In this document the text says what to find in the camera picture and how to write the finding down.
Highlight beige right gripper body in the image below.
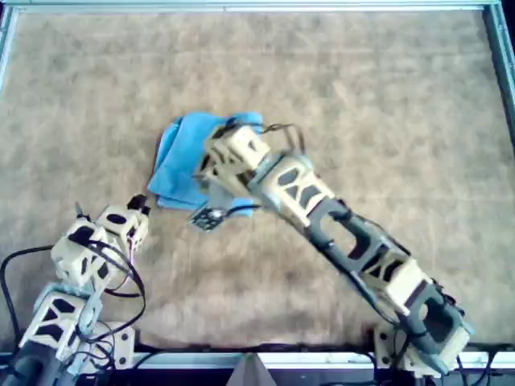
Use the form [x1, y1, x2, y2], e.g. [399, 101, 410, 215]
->
[196, 158, 253, 202]

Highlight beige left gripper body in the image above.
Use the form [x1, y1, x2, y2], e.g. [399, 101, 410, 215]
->
[98, 205, 150, 253]

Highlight blue terry cloth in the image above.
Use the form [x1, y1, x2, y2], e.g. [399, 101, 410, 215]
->
[146, 110, 265, 218]

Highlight grey pyramid-shaped block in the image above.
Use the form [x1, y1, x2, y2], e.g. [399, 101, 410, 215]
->
[227, 353, 277, 386]

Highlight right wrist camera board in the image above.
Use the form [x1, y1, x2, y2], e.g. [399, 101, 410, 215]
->
[187, 207, 226, 235]

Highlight thin left gripper wires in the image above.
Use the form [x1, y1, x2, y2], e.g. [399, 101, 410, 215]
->
[86, 236, 148, 343]

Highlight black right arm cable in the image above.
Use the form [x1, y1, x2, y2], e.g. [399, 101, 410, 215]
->
[257, 121, 307, 160]

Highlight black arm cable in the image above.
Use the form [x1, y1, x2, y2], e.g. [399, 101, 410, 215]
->
[257, 121, 307, 160]
[0, 244, 53, 335]

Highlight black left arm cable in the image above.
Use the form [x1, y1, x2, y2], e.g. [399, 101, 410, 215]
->
[0, 244, 53, 335]

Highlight aluminium frame rail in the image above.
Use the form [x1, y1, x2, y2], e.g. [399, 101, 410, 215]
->
[0, 7, 19, 93]
[132, 349, 515, 369]
[482, 3, 515, 162]

